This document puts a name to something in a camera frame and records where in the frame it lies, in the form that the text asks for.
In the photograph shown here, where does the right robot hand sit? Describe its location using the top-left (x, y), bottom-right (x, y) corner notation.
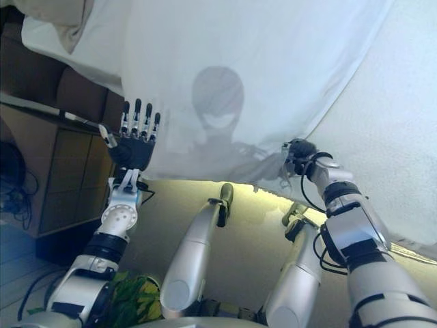
top-left (280, 138), bottom-right (318, 178)

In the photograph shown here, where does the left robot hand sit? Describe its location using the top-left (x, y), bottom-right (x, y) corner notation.
top-left (98, 98), bottom-right (162, 171)

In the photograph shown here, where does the white duvet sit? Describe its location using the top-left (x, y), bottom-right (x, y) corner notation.
top-left (117, 0), bottom-right (397, 202)

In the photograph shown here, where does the wooden nightstand with dark base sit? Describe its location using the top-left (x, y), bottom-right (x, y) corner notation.
top-left (0, 102), bottom-right (120, 264)

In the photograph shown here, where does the silver left robot leg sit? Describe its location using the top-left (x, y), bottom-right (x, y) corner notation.
top-left (159, 182), bottom-right (235, 320)

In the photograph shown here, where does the silver robot leg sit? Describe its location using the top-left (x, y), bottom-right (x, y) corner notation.
top-left (159, 182), bottom-right (235, 320)
top-left (262, 203), bottom-right (324, 328)

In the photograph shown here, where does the silver right robot leg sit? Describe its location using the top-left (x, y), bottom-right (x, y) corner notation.
top-left (262, 203), bottom-right (324, 328)

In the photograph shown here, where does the green leafy plant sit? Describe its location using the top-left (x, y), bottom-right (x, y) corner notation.
top-left (102, 271), bottom-right (163, 324)

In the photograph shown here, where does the large beige pillow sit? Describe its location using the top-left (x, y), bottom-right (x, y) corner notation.
top-left (16, 0), bottom-right (95, 55)

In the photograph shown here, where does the silver robot torso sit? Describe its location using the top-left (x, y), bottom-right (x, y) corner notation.
top-left (136, 316), bottom-right (260, 328)

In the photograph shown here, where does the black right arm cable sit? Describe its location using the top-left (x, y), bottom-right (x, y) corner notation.
top-left (300, 152), bottom-right (334, 216)

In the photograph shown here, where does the black cable bundle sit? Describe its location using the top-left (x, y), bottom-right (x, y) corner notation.
top-left (0, 141), bottom-right (38, 225)

